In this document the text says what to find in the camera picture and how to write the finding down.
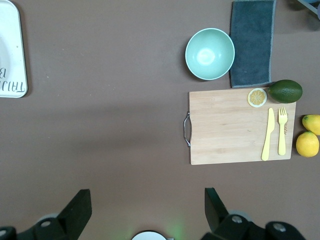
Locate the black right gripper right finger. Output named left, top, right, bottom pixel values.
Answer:
left=199, top=187, right=307, bottom=240

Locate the cream bear print tray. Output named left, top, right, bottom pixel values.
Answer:
left=0, top=0, right=29, bottom=99

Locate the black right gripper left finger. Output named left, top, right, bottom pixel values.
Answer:
left=0, top=189, right=92, bottom=240

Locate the green avocado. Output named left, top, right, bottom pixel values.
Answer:
left=267, top=79, right=304, bottom=105

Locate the yellow plastic knife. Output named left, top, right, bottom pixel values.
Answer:
left=260, top=107, right=276, bottom=162

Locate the dark grey cloth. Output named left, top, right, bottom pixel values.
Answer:
left=229, top=0, right=277, bottom=89

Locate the yellow plastic fork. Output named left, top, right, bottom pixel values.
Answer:
left=277, top=106, right=288, bottom=156

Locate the lemon slice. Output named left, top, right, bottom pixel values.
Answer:
left=247, top=87, right=269, bottom=109

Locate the yellow lemon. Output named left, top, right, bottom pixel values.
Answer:
left=301, top=114, right=320, bottom=137
left=295, top=131, right=320, bottom=158

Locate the mint green bowl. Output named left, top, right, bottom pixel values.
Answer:
left=184, top=27, right=236, bottom=81

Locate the wooden cutting board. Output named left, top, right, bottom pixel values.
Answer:
left=183, top=86, right=297, bottom=166

